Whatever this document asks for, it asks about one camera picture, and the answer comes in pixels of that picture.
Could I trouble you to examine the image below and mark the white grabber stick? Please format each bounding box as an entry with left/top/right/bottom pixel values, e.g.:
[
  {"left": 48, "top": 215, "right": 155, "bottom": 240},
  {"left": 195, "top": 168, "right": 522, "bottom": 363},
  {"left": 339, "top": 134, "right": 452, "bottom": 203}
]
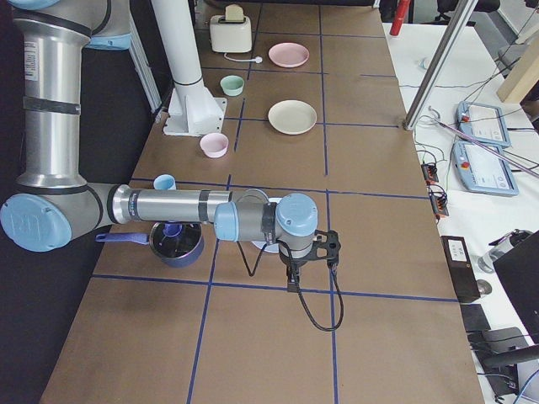
[{"left": 428, "top": 106, "right": 538, "bottom": 178}]

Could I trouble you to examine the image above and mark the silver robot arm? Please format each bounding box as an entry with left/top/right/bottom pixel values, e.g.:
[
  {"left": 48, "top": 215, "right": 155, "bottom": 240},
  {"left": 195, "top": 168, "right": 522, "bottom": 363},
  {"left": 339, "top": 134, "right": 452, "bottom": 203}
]
[{"left": 1, "top": 1, "right": 340, "bottom": 274}]

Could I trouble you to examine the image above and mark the bread slice in toaster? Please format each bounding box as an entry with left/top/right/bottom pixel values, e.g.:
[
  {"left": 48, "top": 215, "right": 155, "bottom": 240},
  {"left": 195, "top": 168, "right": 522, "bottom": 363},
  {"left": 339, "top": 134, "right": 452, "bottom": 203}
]
[{"left": 225, "top": 4, "right": 245, "bottom": 24}]

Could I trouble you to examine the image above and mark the blue teach pendant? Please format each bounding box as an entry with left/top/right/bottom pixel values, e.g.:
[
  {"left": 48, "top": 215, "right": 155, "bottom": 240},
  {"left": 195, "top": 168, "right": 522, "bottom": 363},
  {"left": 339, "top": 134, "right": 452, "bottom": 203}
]
[
  {"left": 452, "top": 141, "right": 519, "bottom": 196},
  {"left": 456, "top": 101, "right": 511, "bottom": 148}
]

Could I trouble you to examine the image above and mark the pink bowl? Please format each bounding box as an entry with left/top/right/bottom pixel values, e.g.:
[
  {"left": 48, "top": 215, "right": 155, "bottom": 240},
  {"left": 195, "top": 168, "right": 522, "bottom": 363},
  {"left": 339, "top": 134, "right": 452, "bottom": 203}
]
[{"left": 200, "top": 133, "right": 229, "bottom": 158}]

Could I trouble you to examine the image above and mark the cream plate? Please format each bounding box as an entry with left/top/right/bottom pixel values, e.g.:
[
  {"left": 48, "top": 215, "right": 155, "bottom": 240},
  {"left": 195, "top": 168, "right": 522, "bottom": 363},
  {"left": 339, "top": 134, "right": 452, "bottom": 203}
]
[{"left": 268, "top": 100, "right": 318, "bottom": 135}]

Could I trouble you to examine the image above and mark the aluminium frame post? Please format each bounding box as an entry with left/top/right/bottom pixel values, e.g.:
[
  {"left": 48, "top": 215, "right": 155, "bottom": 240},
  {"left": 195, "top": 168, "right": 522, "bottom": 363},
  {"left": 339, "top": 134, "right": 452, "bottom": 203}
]
[{"left": 403, "top": 0, "right": 478, "bottom": 131}]

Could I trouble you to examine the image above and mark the green bowl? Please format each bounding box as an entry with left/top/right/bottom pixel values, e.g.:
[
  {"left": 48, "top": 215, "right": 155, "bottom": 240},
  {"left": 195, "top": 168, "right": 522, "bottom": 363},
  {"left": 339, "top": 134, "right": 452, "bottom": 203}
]
[{"left": 220, "top": 75, "right": 244, "bottom": 97}]

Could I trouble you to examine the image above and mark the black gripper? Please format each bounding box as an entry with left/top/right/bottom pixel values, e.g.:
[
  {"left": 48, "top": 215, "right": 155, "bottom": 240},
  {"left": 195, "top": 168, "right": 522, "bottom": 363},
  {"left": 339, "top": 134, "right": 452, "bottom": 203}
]
[{"left": 285, "top": 229, "right": 340, "bottom": 269}]

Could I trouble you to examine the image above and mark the black box with label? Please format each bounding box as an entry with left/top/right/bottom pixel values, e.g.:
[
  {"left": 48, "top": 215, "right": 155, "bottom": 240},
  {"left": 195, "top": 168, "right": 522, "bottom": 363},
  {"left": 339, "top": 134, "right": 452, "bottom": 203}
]
[{"left": 440, "top": 236, "right": 480, "bottom": 303}]

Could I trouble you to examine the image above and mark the pink plate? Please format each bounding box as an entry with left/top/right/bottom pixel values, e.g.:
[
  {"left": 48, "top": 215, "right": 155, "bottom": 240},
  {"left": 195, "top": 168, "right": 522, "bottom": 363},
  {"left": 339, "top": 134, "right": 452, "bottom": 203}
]
[{"left": 268, "top": 42, "right": 310, "bottom": 68}]

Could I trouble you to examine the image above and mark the upper blue teach pendant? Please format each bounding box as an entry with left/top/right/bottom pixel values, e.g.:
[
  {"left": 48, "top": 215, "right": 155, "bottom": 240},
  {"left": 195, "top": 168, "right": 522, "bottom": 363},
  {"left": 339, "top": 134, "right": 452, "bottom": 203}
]
[{"left": 456, "top": 101, "right": 511, "bottom": 148}]

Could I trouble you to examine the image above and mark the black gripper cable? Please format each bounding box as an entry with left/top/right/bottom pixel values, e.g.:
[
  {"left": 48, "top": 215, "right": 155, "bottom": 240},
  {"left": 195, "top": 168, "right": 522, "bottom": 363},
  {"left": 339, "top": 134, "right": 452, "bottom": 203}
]
[{"left": 275, "top": 235, "right": 344, "bottom": 332}]

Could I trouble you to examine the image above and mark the lower blue teach pendant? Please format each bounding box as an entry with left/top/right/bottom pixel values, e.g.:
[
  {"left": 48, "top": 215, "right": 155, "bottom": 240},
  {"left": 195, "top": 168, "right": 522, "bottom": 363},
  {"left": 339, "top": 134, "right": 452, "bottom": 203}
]
[{"left": 452, "top": 141, "right": 519, "bottom": 196}]

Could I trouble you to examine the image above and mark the dark blue saucepan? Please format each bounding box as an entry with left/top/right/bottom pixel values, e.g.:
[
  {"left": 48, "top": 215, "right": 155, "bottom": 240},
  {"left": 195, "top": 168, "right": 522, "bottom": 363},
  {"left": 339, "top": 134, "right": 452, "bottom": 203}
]
[{"left": 95, "top": 222, "right": 205, "bottom": 268}]

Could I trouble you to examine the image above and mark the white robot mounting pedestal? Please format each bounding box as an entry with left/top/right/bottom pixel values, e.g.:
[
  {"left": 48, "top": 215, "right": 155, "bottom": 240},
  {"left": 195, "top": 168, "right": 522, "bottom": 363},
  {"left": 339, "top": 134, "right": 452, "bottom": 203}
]
[{"left": 152, "top": 0, "right": 227, "bottom": 136}]

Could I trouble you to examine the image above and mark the red cylinder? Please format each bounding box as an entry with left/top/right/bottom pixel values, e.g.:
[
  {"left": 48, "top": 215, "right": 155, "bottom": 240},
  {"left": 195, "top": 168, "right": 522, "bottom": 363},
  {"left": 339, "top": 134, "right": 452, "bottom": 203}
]
[{"left": 389, "top": 0, "right": 411, "bottom": 37}]

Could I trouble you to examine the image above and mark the light blue cup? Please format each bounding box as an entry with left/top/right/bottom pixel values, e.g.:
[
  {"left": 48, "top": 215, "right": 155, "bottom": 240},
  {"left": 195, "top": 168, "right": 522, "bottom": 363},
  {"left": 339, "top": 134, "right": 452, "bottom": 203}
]
[{"left": 153, "top": 174, "right": 176, "bottom": 190}]

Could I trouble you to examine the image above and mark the white power plug cable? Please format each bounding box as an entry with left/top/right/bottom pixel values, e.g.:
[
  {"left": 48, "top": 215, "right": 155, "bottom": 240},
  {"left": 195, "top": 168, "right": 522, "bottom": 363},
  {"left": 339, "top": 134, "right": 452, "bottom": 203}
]
[{"left": 223, "top": 51, "right": 265, "bottom": 65}]

